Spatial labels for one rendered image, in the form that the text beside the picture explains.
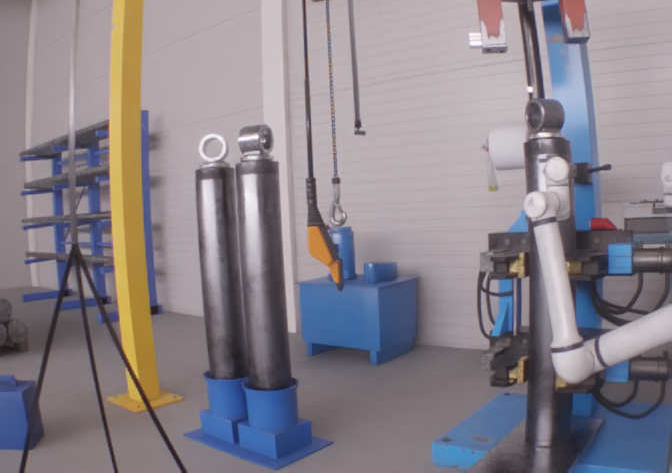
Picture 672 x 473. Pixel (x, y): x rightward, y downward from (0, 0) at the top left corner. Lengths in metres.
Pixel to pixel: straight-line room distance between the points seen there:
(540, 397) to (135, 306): 2.53
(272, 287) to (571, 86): 1.74
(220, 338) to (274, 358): 0.36
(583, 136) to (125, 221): 2.73
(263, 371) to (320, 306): 2.06
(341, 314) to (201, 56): 3.83
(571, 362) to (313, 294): 3.27
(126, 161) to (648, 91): 3.66
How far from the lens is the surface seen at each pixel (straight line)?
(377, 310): 4.56
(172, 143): 7.59
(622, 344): 2.04
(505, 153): 3.46
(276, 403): 2.94
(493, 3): 2.62
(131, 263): 3.85
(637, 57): 4.55
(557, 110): 2.52
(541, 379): 2.56
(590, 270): 2.42
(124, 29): 4.02
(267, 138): 2.97
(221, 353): 3.14
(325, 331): 4.92
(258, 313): 2.86
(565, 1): 2.66
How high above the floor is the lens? 1.23
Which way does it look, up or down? 1 degrees down
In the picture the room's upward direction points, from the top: 3 degrees counter-clockwise
